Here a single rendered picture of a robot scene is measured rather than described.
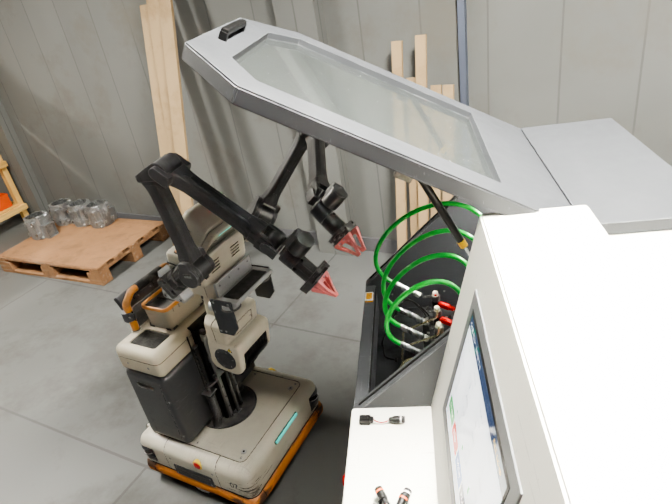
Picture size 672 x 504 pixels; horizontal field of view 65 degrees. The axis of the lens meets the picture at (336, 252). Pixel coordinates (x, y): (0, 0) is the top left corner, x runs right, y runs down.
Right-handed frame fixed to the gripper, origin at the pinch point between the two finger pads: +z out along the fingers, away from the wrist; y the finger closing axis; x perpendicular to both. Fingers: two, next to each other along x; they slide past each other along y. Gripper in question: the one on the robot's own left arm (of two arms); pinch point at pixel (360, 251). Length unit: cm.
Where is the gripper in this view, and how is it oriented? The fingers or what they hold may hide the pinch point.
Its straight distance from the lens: 164.1
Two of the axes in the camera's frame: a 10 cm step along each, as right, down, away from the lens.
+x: -6.2, 6.3, 4.7
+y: 3.5, -3.1, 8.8
